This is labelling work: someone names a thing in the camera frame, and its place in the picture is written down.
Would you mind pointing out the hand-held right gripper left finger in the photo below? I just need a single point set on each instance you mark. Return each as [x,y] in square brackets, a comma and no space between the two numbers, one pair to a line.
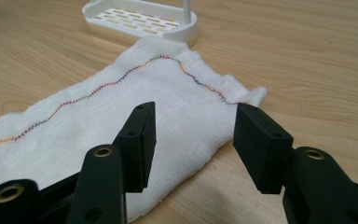
[136,146]

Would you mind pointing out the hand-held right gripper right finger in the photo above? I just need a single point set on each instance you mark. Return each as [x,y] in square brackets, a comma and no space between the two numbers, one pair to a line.
[261,146]

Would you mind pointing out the white plastic slotted rack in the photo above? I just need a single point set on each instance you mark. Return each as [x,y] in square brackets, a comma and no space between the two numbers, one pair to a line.
[143,19]

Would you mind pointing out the white cloth with coloured stitching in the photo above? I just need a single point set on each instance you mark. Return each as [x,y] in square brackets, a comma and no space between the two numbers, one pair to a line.
[180,102]

